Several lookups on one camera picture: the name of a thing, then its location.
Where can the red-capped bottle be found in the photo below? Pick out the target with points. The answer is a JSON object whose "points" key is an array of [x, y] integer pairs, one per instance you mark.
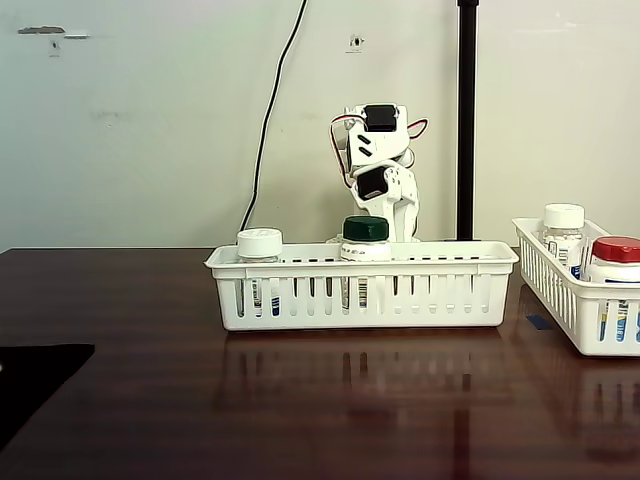
{"points": [[617, 250]]}

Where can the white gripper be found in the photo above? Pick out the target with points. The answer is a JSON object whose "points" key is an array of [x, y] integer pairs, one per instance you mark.
{"points": [[378, 207]]}

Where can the blue tape strip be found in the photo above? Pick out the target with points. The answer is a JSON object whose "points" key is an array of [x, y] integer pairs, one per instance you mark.
{"points": [[540, 323]]}

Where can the black cloth mat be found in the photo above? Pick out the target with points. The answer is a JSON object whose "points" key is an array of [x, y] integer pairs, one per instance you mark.
{"points": [[30, 380]]}

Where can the white-capped bottle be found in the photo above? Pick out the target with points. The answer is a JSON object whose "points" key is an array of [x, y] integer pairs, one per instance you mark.
{"points": [[259, 242], [564, 215]]}

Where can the green-capped bottle from basket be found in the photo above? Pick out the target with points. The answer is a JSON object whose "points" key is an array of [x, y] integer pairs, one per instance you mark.
{"points": [[365, 230]]}

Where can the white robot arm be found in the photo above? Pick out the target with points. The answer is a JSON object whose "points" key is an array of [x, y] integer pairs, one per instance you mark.
{"points": [[400, 200]]}

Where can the black vertical stand pole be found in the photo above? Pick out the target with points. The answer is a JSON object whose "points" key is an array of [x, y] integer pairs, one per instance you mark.
{"points": [[467, 125]]}

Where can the white plastic basket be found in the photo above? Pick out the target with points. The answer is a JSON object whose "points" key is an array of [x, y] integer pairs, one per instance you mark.
{"points": [[350, 280], [560, 295]]}

